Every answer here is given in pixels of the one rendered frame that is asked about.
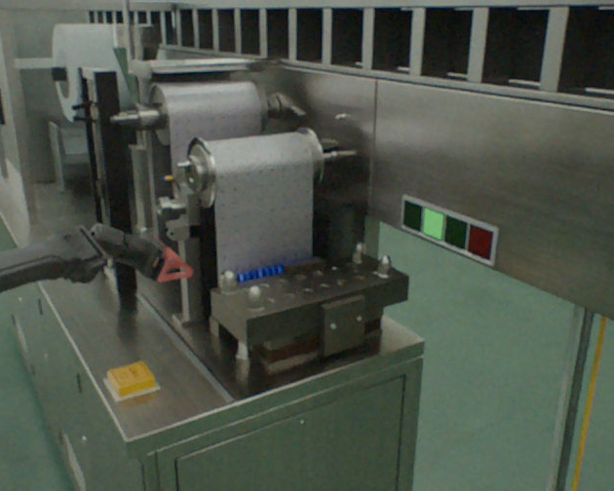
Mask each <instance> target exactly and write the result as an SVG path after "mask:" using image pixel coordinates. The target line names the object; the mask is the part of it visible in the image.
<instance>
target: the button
mask: <svg viewBox="0 0 614 491"><path fill-rule="evenodd" d="M107 374H108V381H109V383H110V384H111V386H112V388H113V390H114V391H115V393H116V395H117V396H118V397H125V396H128V395H132V394H135V393H138V392H141V391H145V390H148V389H151V388H155V378H154V376H153V375H152V373H151V372H150V371H149V369H148V368H147V367H146V365H145V364H144V362H143V361H141V362H137V363H133V364H130V365H126V366H123V367H119V368H115V369H112V370H108V372H107Z"/></svg>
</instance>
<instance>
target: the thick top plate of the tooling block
mask: <svg viewBox="0 0 614 491"><path fill-rule="evenodd" d="M352 258H353V256H352V257H347V258H343V259H339V260H334V261H330V262H327V263H325V267H324V268H320V269H316V270H312V271H308V272H304V273H299V274H295V275H291V276H288V275H286V274H285V273H280V274H276V275H272V276H267V277H263V278H259V279H254V280H250V281H246V282H242V283H238V289H239V292H238V293H236V294H233V295H226V294H223V293H221V289H222V287H218V288H213V289H211V313H212V315H213V316H214V317H215V318H216V319H217V320H218V321H219V322H220V323H221V324H222V325H223V326H224V327H225V328H226V329H228V330H229V331H230V332H231V333H232V334H233V335H234V336H235V337H236V338H237V339H238V340H239V341H240V342H241V343H242V344H244V345H245V346H246V347H247V348H248V347H251V346H254V345H258V344H261V343H265V342H268V341H272V340H275V339H278V338H282V337H285V336H289V335H291V334H294V333H298V332H301V331H305V330H308V329H312V328H315V327H318V326H320V305H321V304H325V303H327V302H331V301H335V300H338V299H342V298H346V297H349V296H353V295H357V294H361V295H363V296H364V297H365V312H366V313H368V312H371V311H375V310H378V309H381V308H385V307H388V306H392V305H395V304H399V303H402V302H404V301H407V300H408V289H409V275H407V274H405V273H403V272H401V271H399V270H397V269H395V268H394V269H393V273H394V276H393V277H390V278H383V277H379V276H378V275H377V272H378V265H379V264H380V261H379V260H377V259H375V258H373V257H371V256H369V255H368V254H367V255H366V259H367V262H366V263H355V262H353V261H352ZM255 285H256V286H259V287H260V288H261V289H262V293H263V296H264V305H265V309H264V310H263V311H260V312H252V311H249V310H248V309H247V305H248V299H249V290H250V289H251V288H252V287H253V286H255Z"/></svg>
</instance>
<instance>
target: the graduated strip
mask: <svg viewBox="0 0 614 491"><path fill-rule="evenodd" d="M134 296H135V297H136V298H137V300H138V301H139V302H140V303H141V304H142V305H143V306H144V308H145V309H146V310H147V311H148V312H149V313H150V315H151V316H152V317H153V318H154V319H155V320H156V321H157V323H158V324H159V325H160V326H162V327H163V329H164V330H165V331H166V332H167V333H168V334H169V335H170V337H171V338H172V340H173V341H174V342H175V344H176V345H177V346H178V347H179V348H180V349H181V351H182V352H183V353H184V354H185V355H187V356H188V358H189V359H190V360H191V361H192V362H193V363H194V365H195V366H196V367H197V368H198V369H199V370H200V371H201V373H202V374H203V375H204V376H205V377H206V378H207V380H208V381H209V382H210V383H211V384H212V385H213V387H214V388H215V389H216V390H217V391H218V392H219V394H220V395H221V396H222V397H223V398H224V399H225V400H226V402H229V401H232V400H235V399H237V397H236V396H235V395H234V394H233V393H232V392H231V391H230V390H229V389H228V387H227V386H226V385H225V384H224V383H223V382H222V381H221V380H220V379H219V377H218V376H217V375H216V374H215V373H214V372H213V371H212V370H211V369H210V367H209V366H208V365H207V364H206V363H205V362H204V361H203V360H202V359H201V357H200V356H199V355H198V354H197V353H196V352H195V351H194V350H193V349H192V347H191V346H190V345H189V344H188V343H187V342H186V341H185V340H184V339H183V337H182V336H181V335H180V334H179V333H178V332H177V331H176V330H175V329H174V328H173V326H172V325H171V324H170V323H169V322H168V321H167V320H166V319H165V317H164V316H163V315H162V314H161V313H160V312H159V311H158V310H157V309H156V307H155V306H154V305H153V304H152V303H151V302H150V301H149V300H148V299H147V298H146V296H145V295H144V294H143V293H142V292H141V293H137V294H134Z"/></svg>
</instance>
